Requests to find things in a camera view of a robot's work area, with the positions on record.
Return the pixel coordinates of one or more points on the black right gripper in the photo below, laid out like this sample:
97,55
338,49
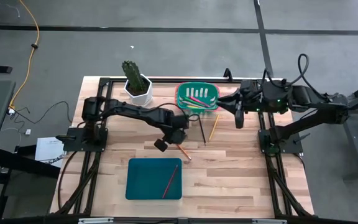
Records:
250,96

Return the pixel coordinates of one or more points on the bright pink pen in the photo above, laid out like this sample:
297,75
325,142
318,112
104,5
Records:
200,101

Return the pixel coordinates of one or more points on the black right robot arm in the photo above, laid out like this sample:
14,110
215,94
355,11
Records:
322,115

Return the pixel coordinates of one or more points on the black aluminium table frame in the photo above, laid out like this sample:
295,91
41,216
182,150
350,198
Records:
166,80

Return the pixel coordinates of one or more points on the green basket with red rim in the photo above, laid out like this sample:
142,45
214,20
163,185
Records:
213,88

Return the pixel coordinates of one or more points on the small white plug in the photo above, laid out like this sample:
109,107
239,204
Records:
28,132

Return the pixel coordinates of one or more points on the black stand frame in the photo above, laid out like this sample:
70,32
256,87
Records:
23,163

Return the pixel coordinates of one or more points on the orange pencil with eraser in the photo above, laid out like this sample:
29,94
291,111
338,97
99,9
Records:
185,153

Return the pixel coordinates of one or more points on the red pencil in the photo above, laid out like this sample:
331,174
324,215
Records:
170,181

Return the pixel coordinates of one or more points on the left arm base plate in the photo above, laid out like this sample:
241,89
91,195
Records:
73,140

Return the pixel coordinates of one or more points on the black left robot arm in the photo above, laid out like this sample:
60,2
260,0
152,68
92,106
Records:
135,112

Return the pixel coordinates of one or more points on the white power adapter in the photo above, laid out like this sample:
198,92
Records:
11,111

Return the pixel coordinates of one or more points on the black pencil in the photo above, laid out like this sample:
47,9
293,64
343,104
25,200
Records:
202,132

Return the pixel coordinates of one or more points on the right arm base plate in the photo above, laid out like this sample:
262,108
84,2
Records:
291,147

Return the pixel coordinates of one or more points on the green pen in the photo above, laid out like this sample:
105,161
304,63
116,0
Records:
193,101

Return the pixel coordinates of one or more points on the silver bracket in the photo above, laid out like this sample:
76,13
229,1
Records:
269,221
95,220

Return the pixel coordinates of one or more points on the white hexagonal plant pot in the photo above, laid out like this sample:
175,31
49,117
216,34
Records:
141,99

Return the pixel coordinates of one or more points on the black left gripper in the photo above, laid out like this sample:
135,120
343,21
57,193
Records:
176,136

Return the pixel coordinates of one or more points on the teal plastic tray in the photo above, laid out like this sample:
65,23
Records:
145,179

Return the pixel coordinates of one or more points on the yellow pencil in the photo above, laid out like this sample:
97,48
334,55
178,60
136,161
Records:
213,127

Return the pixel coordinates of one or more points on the white paper sheet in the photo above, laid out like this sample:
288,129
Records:
47,149

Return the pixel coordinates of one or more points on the green cactus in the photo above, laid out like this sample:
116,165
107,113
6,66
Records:
134,76

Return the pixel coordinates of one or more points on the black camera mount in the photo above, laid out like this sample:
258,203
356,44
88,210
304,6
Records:
227,74

